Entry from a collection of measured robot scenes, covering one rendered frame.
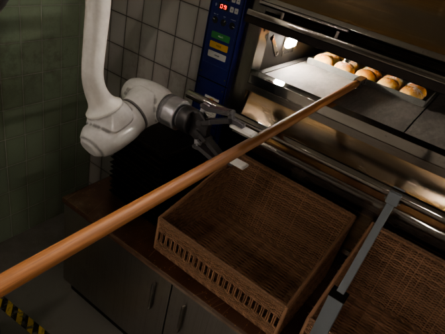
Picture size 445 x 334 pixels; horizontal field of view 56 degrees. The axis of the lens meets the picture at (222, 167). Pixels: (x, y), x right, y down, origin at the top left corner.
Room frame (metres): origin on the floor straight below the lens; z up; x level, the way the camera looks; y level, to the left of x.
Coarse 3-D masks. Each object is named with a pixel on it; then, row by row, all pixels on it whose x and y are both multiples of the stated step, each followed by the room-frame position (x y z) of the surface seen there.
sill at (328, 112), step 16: (256, 80) 1.60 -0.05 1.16; (272, 80) 1.59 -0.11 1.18; (288, 96) 1.53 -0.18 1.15; (304, 96) 1.50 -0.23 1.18; (320, 112) 1.46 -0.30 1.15; (336, 112) 1.43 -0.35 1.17; (352, 112) 1.45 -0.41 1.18; (352, 128) 1.40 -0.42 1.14; (368, 128) 1.37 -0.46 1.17; (384, 128) 1.37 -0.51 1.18; (400, 144) 1.32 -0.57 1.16; (416, 144) 1.30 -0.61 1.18; (432, 160) 1.26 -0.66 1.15
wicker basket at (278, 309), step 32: (256, 160) 1.52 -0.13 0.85; (192, 192) 1.31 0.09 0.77; (224, 192) 1.52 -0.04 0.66; (256, 192) 1.46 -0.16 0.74; (288, 192) 1.42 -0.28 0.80; (160, 224) 1.16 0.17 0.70; (192, 224) 1.34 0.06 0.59; (224, 224) 1.39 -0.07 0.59; (256, 224) 1.41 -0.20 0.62; (288, 224) 1.36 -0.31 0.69; (320, 224) 1.32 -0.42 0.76; (352, 224) 1.28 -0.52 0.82; (192, 256) 1.16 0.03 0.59; (224, 256) 1.20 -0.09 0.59; (256, 256) 1.24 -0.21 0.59; (288, 256) 1.29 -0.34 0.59; (320, 256) 1.27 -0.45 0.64; (224, 288) 1.01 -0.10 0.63; (256, 288) 0.95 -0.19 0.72; (288, 288) 1.12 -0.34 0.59; (256, 320) 0.93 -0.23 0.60; (288, 320) 0.97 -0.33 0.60
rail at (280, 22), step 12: (252, 12) 1.47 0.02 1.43; (276, 24) 1.43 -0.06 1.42; (288, 24) 1.41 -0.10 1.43; (312, 36) 1.36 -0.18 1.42; (324, 36) 1.35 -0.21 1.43; (348, 48) 1.31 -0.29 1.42; (360, 48) 1.29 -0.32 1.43; (384, 60) 1.25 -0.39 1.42; (396, 60) 1.24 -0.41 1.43; (420, 72) 1.20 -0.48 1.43; (432, 72) 1.19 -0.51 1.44; (444, 84) 1.17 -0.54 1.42
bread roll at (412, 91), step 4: (404, 88) 1.79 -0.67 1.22; (408, 88) 1.78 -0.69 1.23; (412, 88) 1.77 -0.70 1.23; (416, 88) 1.77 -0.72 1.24; (404, 92) 1.77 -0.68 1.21; (408, 92) 1.76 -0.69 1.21; (412, 92) 1.76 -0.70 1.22; (416, 92) 1.76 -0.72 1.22; (420, 92) 1.76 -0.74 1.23; (416, 96) 1.75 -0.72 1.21; (420, 96) 1.75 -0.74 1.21
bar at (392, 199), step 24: (192, 96) 1.28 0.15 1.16; (240, 120) 1.19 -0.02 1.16; (288, 144) 1.10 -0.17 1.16; (336, 168) 1.03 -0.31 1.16; (384, 192) 0.96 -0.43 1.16; (384, 216) 0.92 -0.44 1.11; (432, 216) 0.90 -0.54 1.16; (360, 264) 0.83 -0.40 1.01; (336, 288) 0.79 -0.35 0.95; (336, 312) 0.75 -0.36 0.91
